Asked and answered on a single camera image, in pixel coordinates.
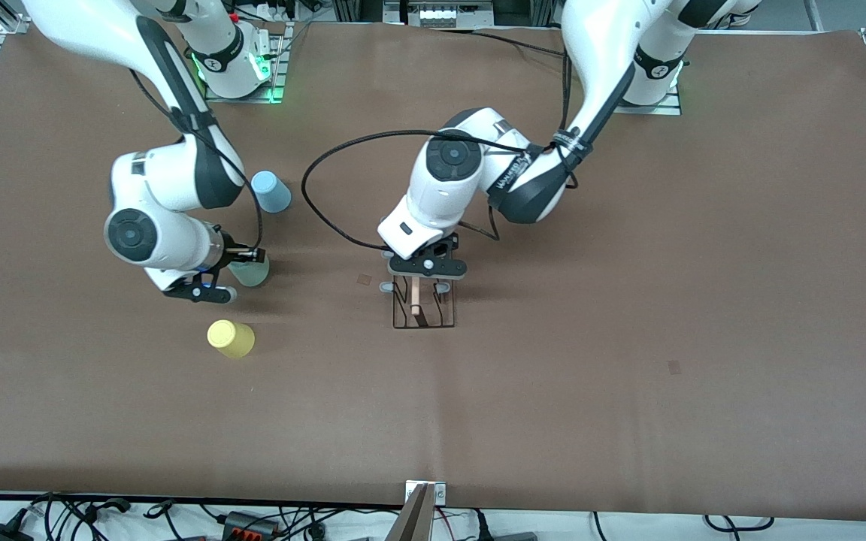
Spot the sage green plastic cup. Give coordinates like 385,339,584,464
227,252,271,289

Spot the black wire cup holder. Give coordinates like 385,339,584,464
380,274,456,331

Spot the yellow plastic cup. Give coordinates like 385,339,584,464
207,319,256,359

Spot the light blue plastic cup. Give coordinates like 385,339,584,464
251,171,292,213

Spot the brown table mat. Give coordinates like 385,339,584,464
0,21,866,523

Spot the grey device with white connectors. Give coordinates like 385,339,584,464
384,0,495,28

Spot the white power strip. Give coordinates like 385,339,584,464
253,0,307,23

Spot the black orange connector block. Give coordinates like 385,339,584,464
221,511,281,539

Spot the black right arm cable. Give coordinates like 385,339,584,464
129,68,265,252

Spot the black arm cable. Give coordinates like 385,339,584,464
129,68,265,252
301,45,580,252

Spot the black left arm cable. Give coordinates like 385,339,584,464
301,45,580,252

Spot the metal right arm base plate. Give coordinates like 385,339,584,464
204,21,289,104

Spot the thin black table cable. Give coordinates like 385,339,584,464
471,29,568,57

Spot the small metal bracket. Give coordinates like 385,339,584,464
405,481,447,506

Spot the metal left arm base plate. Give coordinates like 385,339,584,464
613,81,683,116

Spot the black aluminium frame profile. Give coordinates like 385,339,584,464
332,0,385,23

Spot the black cable with plug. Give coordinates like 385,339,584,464
83,497,133,519

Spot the brown wedge shaped post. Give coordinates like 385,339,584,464
384,483,435,541

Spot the looped black cable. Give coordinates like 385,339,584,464
704,515,776,533

